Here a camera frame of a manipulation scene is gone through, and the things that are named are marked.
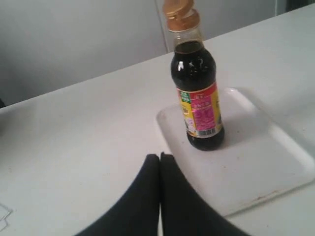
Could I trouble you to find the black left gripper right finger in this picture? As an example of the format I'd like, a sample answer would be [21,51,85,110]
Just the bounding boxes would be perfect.
[160,153,248,236]

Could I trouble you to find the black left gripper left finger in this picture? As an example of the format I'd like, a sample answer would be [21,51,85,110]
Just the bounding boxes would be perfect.
[78,154,160,236]

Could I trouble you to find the dark soy sauce bottle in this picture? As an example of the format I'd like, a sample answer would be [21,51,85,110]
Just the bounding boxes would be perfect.
[170,26,224,151]

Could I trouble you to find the orange flip bottle cap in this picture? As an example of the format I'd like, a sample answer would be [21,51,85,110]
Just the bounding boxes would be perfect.
[162,0,200,32]

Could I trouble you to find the white rectangular plastic tray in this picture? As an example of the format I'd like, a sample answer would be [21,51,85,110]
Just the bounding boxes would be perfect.
[156,88,315,216]

